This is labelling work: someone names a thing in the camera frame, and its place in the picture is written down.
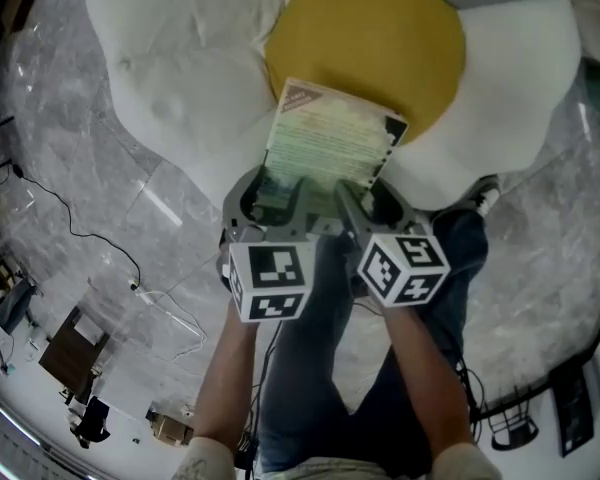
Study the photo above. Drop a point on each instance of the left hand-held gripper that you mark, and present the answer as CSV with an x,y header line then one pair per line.
x,y
275,278

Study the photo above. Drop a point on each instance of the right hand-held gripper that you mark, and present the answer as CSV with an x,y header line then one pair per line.
x,y
405,268

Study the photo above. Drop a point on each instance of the green snack packet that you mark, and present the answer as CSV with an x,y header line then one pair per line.
x,y
330,138

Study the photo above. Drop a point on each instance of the white flower-shaped floor cushion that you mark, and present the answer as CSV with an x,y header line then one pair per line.
x,y
180,68

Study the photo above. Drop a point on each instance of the person's left forearm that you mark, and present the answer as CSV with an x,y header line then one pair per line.
x,y
225,378

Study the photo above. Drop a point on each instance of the person's right forearm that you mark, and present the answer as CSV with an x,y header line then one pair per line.
x,y
420,368

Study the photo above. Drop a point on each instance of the person's right sneaker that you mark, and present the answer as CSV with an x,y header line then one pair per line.
x,y
482,195

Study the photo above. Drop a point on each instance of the white power strip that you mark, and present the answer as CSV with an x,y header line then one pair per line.
x,y
140,289

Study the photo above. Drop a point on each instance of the person's blue jeans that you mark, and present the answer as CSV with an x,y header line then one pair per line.
x,y
305,408

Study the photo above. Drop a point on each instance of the cardboard box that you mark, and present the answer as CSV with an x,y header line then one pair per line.
x,y
172,428

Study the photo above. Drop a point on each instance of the dark wooden desk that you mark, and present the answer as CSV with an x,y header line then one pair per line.
x,y
72,353

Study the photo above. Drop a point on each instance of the person's beige shirt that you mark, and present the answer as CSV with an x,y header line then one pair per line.
x,y
200,460

